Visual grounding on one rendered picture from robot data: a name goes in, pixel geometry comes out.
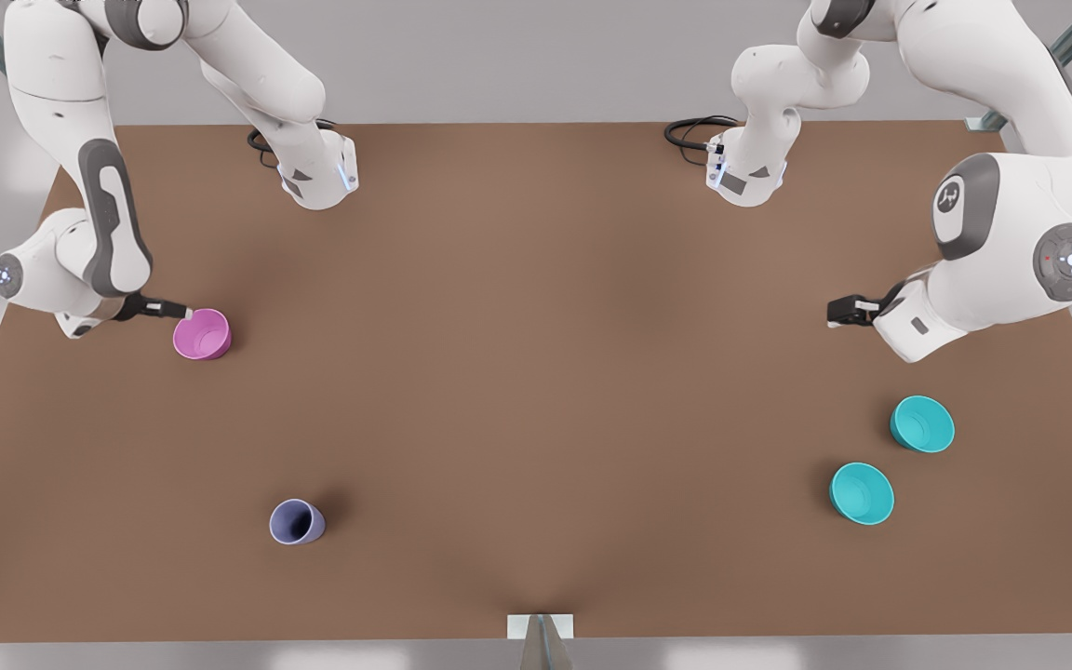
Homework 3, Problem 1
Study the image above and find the teal bowl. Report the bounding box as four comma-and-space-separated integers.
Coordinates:
890, 395, 956, 454
829, 462, 895, 526

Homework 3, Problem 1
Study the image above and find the pink bowl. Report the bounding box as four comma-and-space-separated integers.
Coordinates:
173, 309, 233, 361

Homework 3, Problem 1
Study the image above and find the black cable loop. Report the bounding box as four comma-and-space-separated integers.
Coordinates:
664, 115, 744, 168
248, 119, 340, 170

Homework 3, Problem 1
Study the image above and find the blue-grey bowl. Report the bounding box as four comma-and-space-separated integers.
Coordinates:
269, 499, 327, 546

